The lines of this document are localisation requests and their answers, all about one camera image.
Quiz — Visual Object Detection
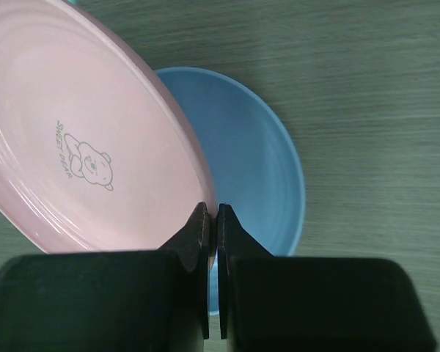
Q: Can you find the pink plate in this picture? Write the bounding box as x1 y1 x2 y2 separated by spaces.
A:
0 1 218 253

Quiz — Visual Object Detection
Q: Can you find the blue plate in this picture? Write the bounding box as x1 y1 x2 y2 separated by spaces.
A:
154 66 307 318

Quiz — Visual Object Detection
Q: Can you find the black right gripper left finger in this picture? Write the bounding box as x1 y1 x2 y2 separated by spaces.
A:
0 203 210 351

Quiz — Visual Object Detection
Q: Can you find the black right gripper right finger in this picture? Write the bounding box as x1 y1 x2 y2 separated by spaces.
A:
218 205 436 351

